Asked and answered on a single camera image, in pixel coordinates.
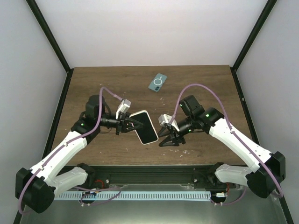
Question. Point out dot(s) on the black right frame post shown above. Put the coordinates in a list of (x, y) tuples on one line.
[(266, 11)]

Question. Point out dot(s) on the black frame post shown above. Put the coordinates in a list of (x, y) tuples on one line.
[(48, 33), (266, 11)]

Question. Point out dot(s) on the teal phone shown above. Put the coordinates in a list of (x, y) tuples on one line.
[(157, 82)]

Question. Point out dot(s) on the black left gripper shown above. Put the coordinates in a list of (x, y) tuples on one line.
[(122, 124)]

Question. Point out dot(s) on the black left frame post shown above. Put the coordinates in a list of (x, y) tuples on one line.
[(48, 33)]

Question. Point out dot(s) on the cream phone case with ring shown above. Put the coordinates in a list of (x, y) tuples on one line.
[(147, 134)]

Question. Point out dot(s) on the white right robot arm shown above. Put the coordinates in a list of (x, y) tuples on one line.
[(263, 168)]

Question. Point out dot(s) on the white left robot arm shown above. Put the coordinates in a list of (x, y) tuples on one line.
[(38, 186)]

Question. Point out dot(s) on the light blue slotted cable duct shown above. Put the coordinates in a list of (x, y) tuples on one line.
[(138, 196)]

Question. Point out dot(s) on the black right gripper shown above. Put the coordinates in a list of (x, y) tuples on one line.
[(174, 139)]

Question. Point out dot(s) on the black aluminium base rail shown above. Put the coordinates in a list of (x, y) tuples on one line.
[(198, 176)]

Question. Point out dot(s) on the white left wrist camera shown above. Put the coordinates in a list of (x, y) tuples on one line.
[(123, 107)]

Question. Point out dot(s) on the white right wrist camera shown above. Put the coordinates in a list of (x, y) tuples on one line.
[(165, 120)]

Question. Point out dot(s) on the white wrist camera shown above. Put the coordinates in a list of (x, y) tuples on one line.
[(165, 120), (123, 107)]

